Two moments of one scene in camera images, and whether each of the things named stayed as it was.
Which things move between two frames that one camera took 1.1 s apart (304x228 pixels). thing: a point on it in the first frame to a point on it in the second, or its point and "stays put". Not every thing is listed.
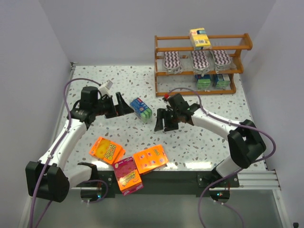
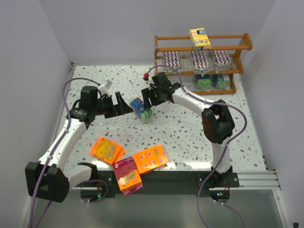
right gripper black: (169, 116) to (152, 96)
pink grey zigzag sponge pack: (223, 61) stays put
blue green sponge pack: (143, 111) stays put
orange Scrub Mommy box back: (150, 158) stays put
